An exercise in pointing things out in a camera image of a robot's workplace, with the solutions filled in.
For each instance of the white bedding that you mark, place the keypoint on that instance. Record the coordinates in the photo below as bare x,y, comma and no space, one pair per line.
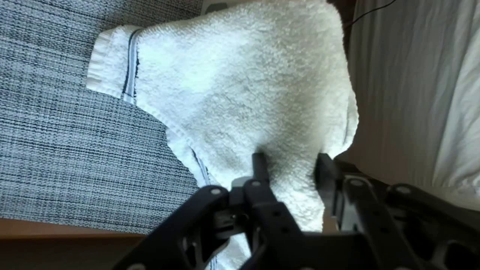
414,99

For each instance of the white towel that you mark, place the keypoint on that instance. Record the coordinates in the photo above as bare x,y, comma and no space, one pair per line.
240,84

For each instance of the grey woven mat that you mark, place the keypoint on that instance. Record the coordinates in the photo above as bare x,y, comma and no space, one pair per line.
60,150

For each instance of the wooden side table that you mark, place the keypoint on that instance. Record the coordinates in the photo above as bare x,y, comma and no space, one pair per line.
50,244

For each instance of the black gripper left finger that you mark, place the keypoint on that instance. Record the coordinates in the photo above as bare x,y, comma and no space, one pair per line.
260,219

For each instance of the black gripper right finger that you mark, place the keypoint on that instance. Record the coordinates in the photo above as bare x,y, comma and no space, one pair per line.
369,225

